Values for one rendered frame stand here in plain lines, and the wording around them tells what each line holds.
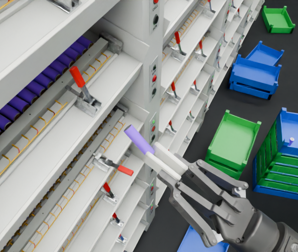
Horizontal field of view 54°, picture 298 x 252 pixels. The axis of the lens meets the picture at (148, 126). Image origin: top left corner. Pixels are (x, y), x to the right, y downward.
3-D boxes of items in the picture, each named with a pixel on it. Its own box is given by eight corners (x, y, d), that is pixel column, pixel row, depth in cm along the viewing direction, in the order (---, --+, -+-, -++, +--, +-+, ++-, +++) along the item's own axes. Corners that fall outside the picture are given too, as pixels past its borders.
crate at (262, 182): (311, 163, 162) (318, 155, 156) (316, 196, 150) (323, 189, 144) (256, 153, 166) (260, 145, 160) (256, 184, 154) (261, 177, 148)
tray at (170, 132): (207, 80, 150) (219, 62, 138) (154, 173, 117) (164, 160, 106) (173, 59, 151) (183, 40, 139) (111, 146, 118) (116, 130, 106)
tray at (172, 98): (213, 48, 134) (228, 25, 123) (154, 145, 101) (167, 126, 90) (176, 25, 135) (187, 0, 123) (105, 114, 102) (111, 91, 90)
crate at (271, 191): (305, 170, 169) (311, 163, 162) (309, 202, 157) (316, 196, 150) (252, 160, 173) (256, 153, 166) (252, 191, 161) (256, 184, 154)
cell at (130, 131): (121, 132, 50) (145, 159, 51) (126, 130, 48) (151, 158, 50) (127, 125, 50) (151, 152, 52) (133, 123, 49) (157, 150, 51)
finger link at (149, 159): (176, 182, 50) (174, 185, 50) (143, 157, 51) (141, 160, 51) (182, 176, 48) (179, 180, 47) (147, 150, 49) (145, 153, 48)
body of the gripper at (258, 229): (287, 217, 46) (239, 179, 47) (267, 263, 42) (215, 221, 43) (260, 226, 53) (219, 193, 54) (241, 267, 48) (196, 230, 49)
